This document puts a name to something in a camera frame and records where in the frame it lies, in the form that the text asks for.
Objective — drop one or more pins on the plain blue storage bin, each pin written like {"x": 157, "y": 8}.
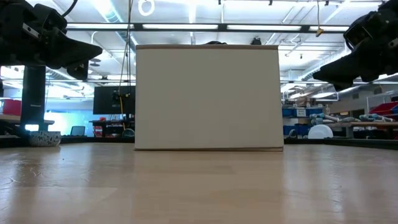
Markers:
{"x": 297, "y": 130}

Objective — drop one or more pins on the white LED light strip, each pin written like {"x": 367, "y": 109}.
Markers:
{"x": 332, "y": 28}
{"x": 101, "y": 26}
{"x": 264, "y": 27}
{"x": 180, "y": 26}

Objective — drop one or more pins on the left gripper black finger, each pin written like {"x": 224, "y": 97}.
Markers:
{"x": 71, "y": 51}
{"x": 79, "y": 71}

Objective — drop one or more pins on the dark cluttered desk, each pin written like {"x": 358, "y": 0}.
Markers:
{"x": 109, "y": 124}

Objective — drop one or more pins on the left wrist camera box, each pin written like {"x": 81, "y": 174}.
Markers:
{"x": 51, "y": 17}

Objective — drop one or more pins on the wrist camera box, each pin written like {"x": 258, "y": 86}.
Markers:
{"x": 362, "y": 29}
{"x": 51, "y": 17}

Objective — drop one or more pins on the black garment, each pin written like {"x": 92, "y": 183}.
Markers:
{"x": 216, "y": 43}

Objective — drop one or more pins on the black overhead frame bar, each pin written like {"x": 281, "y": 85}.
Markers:
{"x": 222, "y": 27}

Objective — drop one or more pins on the red storage crates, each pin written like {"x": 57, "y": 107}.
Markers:
{"x": 385, "y": 109}

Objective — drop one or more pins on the beige fabric storage box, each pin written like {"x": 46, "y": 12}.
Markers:
{"x": 208, "y": 99}

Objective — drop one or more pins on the large black monitor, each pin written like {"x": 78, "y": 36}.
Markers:
{"x": 107, "y": 99}

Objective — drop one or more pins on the small dark screen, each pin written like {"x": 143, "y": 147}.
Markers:
{"x": 77, "y": 131}

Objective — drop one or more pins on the black table rim rail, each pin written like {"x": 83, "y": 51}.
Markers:
{"x": 93, "y": 141}

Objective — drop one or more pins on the black upright post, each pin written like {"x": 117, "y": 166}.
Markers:
{"x": 33, "y": 93}

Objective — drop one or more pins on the teal grey fabric roll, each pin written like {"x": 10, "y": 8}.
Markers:
{"x": 373, "y": 117}
{"x": 323, "y": 119}

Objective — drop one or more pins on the single red bin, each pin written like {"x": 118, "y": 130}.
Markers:
{"x": 12, "y": 107}

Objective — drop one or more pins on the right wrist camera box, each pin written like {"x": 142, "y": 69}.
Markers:
{"x": 362, "y": 29}

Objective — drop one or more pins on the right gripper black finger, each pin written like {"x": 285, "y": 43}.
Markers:
{"x": 345, "y": 70}
{"x": 343, "y": 86}

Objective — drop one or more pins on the blue bin with white label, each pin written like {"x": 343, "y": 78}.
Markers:
{"x": 289, "y": 112}

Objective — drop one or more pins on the black ceiling device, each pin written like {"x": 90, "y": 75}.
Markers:
{"x": 256, "y": 41}

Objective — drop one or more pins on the speckled bowl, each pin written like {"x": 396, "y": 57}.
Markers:
{"x": 45, "y": 138}

